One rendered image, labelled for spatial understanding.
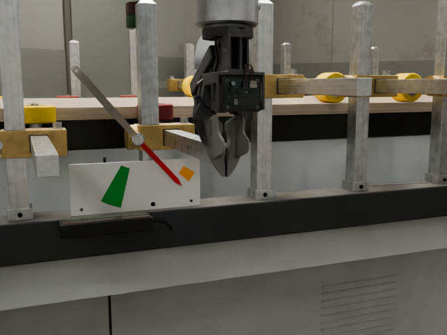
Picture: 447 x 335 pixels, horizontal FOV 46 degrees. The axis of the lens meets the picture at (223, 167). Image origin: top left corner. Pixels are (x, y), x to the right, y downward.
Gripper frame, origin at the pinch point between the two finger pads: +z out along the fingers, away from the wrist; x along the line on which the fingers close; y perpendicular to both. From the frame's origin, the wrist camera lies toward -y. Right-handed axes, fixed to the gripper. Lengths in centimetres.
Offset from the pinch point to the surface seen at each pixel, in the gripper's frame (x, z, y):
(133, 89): 14, -15, -138
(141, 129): -6.3, -4.7, -28.6
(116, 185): -11.4, 6.1, -28.9
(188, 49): 37, -31, -138
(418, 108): 76, -7, -46
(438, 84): 48, -13, -9
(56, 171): -24.0, -0.8, -0.1
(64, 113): -19.3, -7.7, -45.4
